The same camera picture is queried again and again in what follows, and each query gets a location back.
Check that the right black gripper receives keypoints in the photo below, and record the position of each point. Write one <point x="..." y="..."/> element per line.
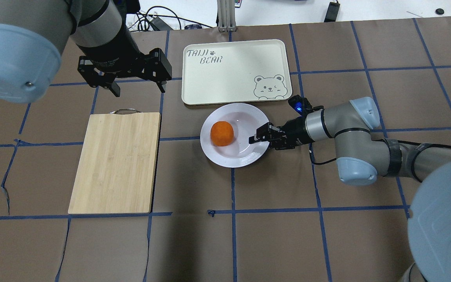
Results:
<point x="296" y="130"/>

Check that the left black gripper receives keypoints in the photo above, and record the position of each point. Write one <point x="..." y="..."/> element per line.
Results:
<point x="115" y="52"/>

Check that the white round plate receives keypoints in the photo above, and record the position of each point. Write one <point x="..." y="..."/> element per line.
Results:
<point x="244" y="120"/>

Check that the orange fruit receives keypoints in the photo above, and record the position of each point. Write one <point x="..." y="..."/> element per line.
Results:
<point x="222" y="133"/>

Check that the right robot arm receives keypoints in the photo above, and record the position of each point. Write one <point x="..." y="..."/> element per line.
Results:
<point x="361" y="161"/>

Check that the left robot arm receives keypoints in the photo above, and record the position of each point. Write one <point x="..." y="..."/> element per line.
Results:
<point x="34" y="33"/>

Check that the cream bear tray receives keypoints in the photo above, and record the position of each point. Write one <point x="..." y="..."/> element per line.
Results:
<point x="235" y="72"/>

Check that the black power adapter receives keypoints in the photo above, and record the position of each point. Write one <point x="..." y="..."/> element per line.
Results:
<point x="157" y="24"/>

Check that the wooden cutting board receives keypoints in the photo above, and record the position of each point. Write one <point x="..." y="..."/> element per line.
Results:
<point x="116" y="171"/>

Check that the black power brick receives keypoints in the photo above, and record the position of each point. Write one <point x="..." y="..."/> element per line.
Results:
<point x="332" y="12"/>

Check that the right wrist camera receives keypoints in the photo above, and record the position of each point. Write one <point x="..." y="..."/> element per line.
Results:
<point x="302" y="106"/>

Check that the aluminium frame post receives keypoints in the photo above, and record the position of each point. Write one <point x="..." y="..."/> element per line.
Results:
<point x="226" y="16"/>

